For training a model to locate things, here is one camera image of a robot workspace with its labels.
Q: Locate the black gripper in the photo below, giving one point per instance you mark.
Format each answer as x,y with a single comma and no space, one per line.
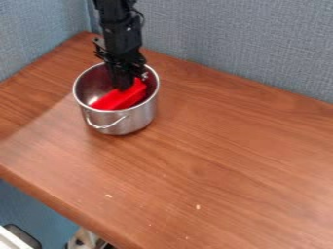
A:
120,50

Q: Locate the metal pot with handle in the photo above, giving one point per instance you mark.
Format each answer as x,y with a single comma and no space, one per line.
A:
91,86

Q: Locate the red plastic block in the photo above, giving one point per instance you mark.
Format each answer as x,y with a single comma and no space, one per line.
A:
117,99

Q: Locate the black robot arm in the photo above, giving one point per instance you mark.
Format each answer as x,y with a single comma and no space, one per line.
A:
116,11

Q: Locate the white object under table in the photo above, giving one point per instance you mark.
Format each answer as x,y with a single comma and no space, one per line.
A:
87,240

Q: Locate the black and silver equipment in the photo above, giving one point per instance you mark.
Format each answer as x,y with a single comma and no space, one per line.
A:
15,238

